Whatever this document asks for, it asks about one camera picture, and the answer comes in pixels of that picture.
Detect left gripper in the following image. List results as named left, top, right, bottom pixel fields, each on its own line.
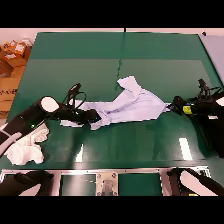
left=73, top=109, right=102, bottom=126

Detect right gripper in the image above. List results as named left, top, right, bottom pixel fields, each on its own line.
left=170, top=95, right=188, bottom=116

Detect light blue shirt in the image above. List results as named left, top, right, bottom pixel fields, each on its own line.
left=60, top=75, right=172, bottom=131

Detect white garment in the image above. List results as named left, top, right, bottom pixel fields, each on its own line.
left=3, top=127, right=50, bottom=166

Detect cardboard box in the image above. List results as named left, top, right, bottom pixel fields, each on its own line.
left=0, top=38, right=34, bottom=118

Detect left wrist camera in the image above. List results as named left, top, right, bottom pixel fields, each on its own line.
left=63, top=82, right=88, bottom=111

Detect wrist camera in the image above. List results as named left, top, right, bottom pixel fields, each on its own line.
left=63, top=82, right=88, bottom=111
left=197, top=78, right=222, bottom=100

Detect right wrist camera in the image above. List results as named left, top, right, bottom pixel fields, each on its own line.
left=197, top=78, right=222, bottom=100

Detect silver frame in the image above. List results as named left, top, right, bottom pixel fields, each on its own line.
left=0, top=167, right=214, bottom=197

